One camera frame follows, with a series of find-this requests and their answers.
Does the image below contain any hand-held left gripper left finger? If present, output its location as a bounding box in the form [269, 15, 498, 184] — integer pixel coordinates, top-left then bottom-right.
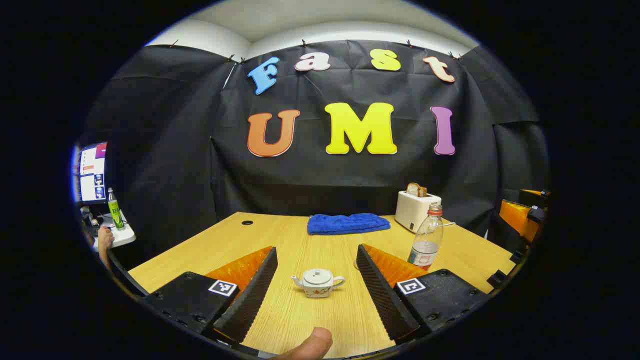
[142, 245, 279, 346]

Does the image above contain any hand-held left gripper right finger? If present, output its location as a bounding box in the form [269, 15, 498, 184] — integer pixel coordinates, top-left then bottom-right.
[355, 243, 489, 346]

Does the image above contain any white square teacup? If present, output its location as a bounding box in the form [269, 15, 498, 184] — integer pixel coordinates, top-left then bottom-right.
[291, 268, 346, 299]

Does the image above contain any clear plastic water bottle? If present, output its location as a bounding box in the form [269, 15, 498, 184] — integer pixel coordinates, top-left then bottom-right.
[407, 203, 444, 271]

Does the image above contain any green drink bottle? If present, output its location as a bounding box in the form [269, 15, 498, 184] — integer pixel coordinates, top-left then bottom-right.
[107, 187, 126, 231]

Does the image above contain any blue towel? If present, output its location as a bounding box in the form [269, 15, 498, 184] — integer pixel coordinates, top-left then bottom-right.
[307, 213, 391, 236]

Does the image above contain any white toaster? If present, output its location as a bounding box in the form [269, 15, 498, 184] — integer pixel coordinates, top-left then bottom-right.
[394, 190, 442, 234]

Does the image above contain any black backdrop cloth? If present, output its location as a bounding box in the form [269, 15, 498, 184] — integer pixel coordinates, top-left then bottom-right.
[82, 40, 551, 261]

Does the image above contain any white side table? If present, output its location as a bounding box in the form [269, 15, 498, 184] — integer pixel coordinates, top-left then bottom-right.
[92, 212, 137, 251]

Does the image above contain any computer monitor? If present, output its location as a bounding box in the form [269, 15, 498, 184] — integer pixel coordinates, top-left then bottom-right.
[74, 142, 108, 205]

